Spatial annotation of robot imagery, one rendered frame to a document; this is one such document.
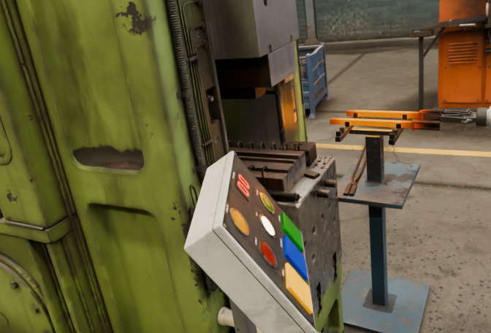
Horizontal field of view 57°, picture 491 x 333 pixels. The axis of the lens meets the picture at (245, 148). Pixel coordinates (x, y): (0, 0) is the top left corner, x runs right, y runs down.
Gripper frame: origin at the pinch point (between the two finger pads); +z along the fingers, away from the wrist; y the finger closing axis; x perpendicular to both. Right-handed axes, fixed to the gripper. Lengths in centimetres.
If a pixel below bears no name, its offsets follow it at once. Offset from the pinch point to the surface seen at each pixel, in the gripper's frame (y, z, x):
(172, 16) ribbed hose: -103, 40, 57
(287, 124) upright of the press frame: -40, 46, 8
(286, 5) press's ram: -62, 31, 54
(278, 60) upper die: -72, 30, 39
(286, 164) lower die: -70, 32, 5
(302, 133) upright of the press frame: -23, 48, -2
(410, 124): -13.4, 5.8, 0.5
